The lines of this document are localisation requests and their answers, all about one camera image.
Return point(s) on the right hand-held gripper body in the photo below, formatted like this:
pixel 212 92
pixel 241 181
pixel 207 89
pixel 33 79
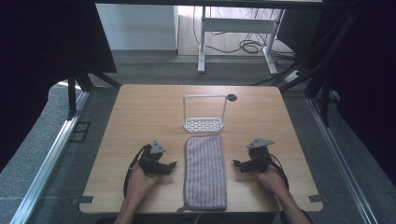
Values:
pixel 259 157

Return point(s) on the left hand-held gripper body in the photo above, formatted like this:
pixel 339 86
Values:
pixel 150 161

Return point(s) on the purple striped towel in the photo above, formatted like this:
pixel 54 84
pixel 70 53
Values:
pixel 205 172

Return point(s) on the person's left hand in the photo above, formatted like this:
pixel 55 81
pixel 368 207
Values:
pixel 140 184

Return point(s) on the person's right hand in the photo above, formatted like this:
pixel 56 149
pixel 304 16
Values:
pixel 271 182

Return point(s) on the white power strip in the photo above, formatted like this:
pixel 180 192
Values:
pixel 293 76

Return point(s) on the black metal stand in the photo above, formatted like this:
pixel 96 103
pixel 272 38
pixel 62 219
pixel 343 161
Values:
pixel 314 77
pixel 72 93

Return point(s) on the black curtain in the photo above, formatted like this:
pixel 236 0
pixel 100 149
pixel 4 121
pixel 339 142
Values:
pixel 361 62
pixel 46 46

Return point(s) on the aluminium floor rail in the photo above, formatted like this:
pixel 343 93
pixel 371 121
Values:
pixel 339 161
pixel 46 161

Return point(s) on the white desk frame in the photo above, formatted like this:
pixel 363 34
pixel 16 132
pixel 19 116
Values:
pixel 236 25

